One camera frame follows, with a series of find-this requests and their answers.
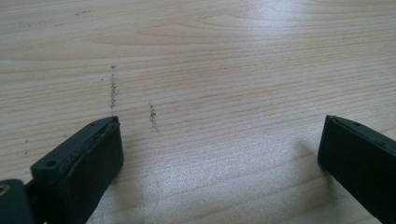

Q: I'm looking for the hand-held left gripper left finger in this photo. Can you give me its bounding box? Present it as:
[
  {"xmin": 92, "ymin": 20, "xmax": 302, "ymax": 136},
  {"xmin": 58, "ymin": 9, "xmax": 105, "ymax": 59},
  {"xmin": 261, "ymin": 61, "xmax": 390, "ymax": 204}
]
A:
[{"xmin": 30, "ymin": 115, "xmax": 125, "ymax": 224}]

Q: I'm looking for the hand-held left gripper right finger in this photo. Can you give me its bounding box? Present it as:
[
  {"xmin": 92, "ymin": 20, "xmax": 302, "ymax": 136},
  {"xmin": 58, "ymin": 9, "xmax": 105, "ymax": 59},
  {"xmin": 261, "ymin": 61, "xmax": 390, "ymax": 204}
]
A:
[{"xmin": 317, "ymin": 114, "xmax": 396, "ymax": 224}]

